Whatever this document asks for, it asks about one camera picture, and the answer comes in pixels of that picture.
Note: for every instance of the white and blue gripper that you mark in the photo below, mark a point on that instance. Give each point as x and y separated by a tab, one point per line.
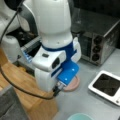
56	68

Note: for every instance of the pink pan with white handle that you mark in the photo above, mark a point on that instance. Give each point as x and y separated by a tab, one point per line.
74	84

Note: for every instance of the teal bowl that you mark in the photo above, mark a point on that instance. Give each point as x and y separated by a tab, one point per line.
79	116

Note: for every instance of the silver toaster oven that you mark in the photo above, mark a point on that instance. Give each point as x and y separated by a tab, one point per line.
97	35

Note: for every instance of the white induction cooker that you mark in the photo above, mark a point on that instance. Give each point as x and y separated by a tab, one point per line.
107	85

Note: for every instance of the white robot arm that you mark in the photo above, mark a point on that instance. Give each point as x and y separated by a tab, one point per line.
50	19

